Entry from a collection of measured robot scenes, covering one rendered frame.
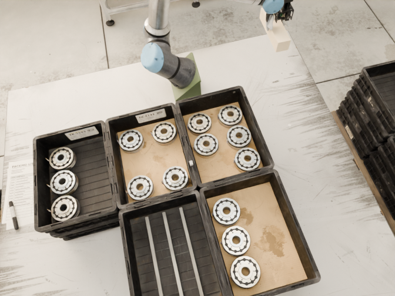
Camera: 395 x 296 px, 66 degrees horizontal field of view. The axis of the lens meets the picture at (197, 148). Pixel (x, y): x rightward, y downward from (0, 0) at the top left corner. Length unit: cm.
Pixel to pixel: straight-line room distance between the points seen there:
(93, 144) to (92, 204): 27
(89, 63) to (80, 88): 113
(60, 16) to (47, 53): 48
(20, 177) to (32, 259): 39
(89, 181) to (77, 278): 39
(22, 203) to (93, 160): 40
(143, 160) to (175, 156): 14
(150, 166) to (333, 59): 199
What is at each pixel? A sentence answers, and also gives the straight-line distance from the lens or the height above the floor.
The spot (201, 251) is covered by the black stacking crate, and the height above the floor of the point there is 83.
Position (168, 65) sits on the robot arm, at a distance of 139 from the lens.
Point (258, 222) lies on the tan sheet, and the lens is 119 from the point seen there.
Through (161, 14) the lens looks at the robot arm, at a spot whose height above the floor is 112.
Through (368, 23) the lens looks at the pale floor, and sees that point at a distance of 324.
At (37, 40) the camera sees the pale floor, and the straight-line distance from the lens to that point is 331.
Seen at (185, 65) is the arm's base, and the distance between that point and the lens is 145.
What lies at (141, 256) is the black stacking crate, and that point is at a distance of 119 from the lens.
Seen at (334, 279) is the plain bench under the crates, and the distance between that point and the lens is 136.
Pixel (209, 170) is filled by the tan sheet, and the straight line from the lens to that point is 124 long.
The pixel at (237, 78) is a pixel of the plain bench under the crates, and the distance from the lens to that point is 165.
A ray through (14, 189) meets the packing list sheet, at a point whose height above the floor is 70.
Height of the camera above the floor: 198
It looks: 64 degrees down
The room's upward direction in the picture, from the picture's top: 7 degrees counter-clockwise
